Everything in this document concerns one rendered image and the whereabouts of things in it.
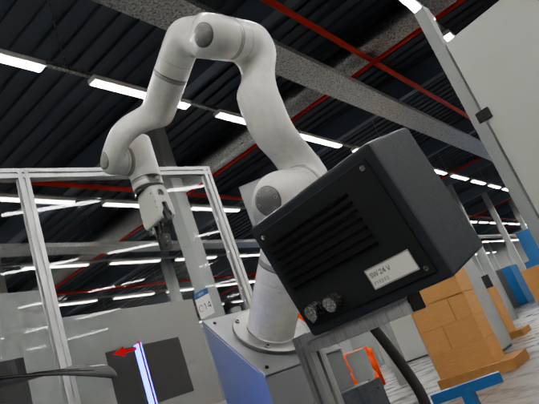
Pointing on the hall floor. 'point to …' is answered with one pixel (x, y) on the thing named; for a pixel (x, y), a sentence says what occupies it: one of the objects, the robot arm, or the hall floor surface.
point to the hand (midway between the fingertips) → (164, 242)
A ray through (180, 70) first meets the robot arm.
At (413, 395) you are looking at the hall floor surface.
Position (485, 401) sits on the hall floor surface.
